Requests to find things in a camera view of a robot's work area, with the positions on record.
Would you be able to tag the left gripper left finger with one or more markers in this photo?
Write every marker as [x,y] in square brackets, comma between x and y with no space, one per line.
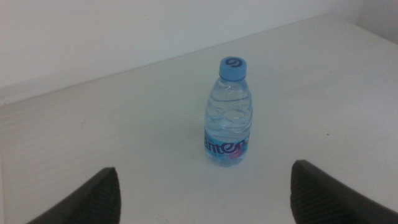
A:
[93,200]

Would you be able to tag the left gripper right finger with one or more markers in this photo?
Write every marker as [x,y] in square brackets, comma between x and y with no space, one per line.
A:
[317,200]

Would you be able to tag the clear water bottle blue cap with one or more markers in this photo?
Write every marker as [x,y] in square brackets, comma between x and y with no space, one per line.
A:
[228,124]

